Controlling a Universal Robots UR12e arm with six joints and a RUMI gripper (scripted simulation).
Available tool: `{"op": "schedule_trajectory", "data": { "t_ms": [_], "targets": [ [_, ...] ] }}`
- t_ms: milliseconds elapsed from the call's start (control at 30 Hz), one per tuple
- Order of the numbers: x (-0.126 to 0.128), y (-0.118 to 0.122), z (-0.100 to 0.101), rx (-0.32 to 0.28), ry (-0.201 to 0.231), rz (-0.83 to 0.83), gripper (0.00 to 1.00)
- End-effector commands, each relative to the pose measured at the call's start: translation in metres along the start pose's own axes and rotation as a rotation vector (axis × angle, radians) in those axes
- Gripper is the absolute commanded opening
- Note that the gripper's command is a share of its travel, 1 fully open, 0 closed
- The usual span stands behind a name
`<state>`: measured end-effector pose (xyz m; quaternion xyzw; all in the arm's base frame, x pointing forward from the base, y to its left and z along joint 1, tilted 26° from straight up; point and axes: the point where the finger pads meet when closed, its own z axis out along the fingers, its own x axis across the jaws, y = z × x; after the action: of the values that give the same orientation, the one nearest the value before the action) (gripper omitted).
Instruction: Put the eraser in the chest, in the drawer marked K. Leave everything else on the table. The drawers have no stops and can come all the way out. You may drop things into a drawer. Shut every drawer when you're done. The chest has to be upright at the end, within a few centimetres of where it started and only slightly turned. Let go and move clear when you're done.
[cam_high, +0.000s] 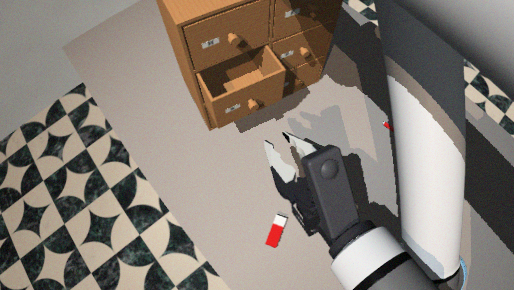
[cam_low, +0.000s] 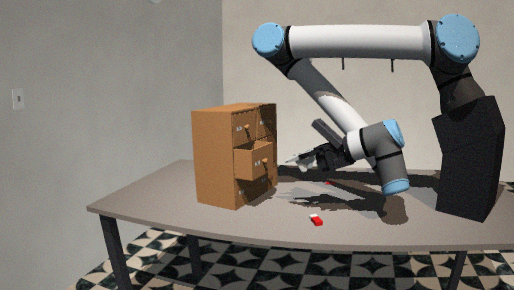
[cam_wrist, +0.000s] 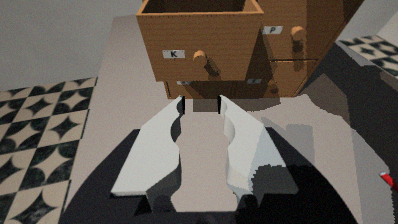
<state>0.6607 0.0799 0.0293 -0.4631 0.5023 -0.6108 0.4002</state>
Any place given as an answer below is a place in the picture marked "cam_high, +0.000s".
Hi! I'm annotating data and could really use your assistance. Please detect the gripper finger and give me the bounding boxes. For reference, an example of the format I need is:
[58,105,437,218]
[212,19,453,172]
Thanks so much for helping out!
[264,140,299,205]
[282,131,320,160]

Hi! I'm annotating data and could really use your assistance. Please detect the brown wooden drawer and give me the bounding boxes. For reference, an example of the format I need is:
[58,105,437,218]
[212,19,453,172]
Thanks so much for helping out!
[181,0,270,70]
[195,44,286,129]
[272,20,334,69]
[272,0,340,39]
[205,106,217,128]
[282,56,324,96]

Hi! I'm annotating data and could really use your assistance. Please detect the brown wooden chest of drawers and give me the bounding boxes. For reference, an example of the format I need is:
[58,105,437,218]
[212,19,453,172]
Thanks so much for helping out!
[156,0,343,131]

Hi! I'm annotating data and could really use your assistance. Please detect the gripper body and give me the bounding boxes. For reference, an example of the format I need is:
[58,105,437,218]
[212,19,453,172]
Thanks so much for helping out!
[291,176,376,260]

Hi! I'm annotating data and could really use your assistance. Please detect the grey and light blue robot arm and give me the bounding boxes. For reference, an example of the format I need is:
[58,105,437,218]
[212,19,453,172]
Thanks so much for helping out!
[301,0,514,290]

